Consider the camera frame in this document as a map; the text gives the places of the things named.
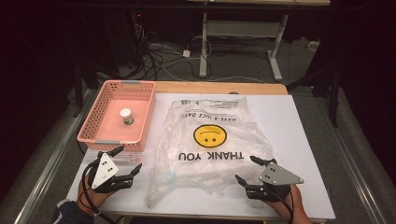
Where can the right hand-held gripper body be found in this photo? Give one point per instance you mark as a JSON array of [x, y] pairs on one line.
[[277, 175]]

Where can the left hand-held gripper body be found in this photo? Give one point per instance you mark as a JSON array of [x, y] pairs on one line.
[[104, 171]]

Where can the pink perforated plastic basket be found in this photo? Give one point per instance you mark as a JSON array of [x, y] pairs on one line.
[[118, 124]]

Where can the small jar with white lid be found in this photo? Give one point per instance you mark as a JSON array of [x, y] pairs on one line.
[[127, 116]]

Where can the clear smiley plastic bag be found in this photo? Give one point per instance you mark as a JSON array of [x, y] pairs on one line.
[[208, 155]]

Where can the person's left hand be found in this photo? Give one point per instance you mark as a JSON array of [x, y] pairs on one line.
[[93, 197]]

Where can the person's right hand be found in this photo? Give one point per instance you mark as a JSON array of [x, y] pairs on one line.
[[294, 208]]

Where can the white board mat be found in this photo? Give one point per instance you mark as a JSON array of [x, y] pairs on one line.
[[295, 140]]

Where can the wooden table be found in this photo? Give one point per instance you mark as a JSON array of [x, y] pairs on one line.
[[218, 87]]

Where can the black stand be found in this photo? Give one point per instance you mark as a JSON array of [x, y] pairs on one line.
[[327, 84]]

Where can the white power adapter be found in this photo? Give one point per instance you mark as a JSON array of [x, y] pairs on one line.
[[186, 53]]

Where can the desk with white metal legs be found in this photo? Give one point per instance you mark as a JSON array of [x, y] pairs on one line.
[[243, 29]]

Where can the metal floor rail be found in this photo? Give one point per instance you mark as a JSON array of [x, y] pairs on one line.
[[358, 177], [46, 168]]

